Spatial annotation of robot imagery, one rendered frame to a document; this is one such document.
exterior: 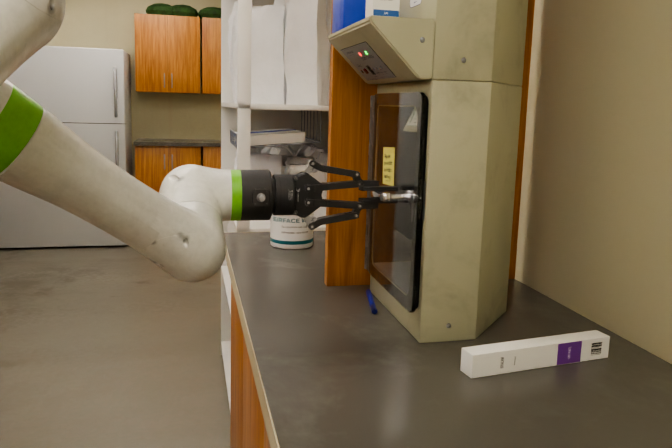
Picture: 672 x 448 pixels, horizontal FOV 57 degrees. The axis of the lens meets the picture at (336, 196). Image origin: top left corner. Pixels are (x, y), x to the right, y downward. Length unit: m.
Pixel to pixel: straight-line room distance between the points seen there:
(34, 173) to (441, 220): 0.65
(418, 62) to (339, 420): 0.58
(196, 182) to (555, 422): 0.66
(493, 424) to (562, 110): 0.83
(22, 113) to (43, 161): 0.06
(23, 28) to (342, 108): 0.86
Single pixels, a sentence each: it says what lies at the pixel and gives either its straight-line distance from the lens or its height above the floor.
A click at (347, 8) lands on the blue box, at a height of 1.55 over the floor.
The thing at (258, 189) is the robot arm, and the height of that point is 1.21.
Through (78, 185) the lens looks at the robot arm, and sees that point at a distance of 0.89.
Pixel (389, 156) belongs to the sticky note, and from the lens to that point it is 1.24.
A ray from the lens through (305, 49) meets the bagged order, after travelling 2.32.
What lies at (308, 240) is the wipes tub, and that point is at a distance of 1.84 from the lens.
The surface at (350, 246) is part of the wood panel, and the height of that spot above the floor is 1.03.
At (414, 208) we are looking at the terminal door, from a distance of 1.11.
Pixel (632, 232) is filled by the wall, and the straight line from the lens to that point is 1.33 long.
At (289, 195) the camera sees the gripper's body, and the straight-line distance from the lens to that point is 1.10.
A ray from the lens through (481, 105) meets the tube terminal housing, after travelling 1.12.
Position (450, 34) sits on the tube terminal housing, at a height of 1.49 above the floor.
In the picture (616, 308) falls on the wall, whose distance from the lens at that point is 1.38.
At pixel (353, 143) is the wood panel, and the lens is 1.42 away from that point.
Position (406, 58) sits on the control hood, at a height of 1.44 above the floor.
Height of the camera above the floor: 1.36
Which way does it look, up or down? 8 degrees down
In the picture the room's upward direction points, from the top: 2 degrees clockwise
